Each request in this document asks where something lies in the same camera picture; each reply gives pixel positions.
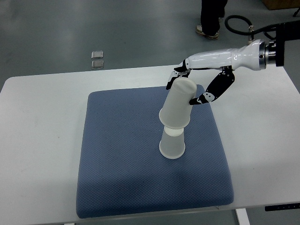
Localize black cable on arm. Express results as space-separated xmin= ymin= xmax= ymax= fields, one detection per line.
xmin=225 ymin=15 xmax=279 ymax=43

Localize lower metal floor plate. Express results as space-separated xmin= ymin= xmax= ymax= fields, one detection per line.
xmin=91 ymin=60 xmax=104 ymax=69

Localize brown wooden box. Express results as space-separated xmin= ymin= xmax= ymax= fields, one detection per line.
xmin=262 ymin=0 xmax=300 ymax=10

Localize person legs dark trousers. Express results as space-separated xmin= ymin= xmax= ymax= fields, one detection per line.
xmin=201 ymin=0 xmax=228 ymax=32

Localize upper metal floor plate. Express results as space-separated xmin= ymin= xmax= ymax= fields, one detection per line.
xmin=91 ymin=50 xmax=104 ymax=59

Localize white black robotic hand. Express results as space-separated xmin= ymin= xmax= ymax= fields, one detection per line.
xmin=166 ymin=40 xmax=269 ymax=105

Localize person shoe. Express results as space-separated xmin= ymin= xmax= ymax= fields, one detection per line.
xmin=195 ymin=25 xmax=219 ymax=40

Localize white table leg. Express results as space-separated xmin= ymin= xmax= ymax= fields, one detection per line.
xmin=235 ymin=208 xmax=250 ymax=225

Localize black tripod leg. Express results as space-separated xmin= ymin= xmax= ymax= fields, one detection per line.
xmin=292 ymin=8 xmax=300 ymax=17

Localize white paper cup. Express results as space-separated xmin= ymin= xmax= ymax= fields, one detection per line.
xmin=159 ymin=127 xmax=185 ymax=159
xmin=159 ymin=77 xmax=197 ymax=129

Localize blue fabric cushion mat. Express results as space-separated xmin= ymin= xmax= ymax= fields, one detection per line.
xmin=76 ymin=87 xmax=234 ymax=218

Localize table control panel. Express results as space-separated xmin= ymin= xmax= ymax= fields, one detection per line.
xmin=264 ymin=203 xmax=300 ymax=211

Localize metal floor plate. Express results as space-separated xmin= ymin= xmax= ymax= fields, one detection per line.
xmin=91 ymin=50 xmax=104 ymax=59
xmin=91 ymin=60 xmax=104 ymax=69

